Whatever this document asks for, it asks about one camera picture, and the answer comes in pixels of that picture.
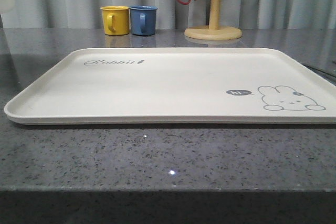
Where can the wooden mug tree stand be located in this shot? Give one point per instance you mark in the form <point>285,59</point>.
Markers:
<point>213,31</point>

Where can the blue enamel mug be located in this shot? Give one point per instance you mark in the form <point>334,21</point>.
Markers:
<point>143,20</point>

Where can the yellow enamel mug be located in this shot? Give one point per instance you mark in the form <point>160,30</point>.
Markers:
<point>115,20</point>

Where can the cream rabbit serving tray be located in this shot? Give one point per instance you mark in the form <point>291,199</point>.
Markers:
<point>175,85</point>

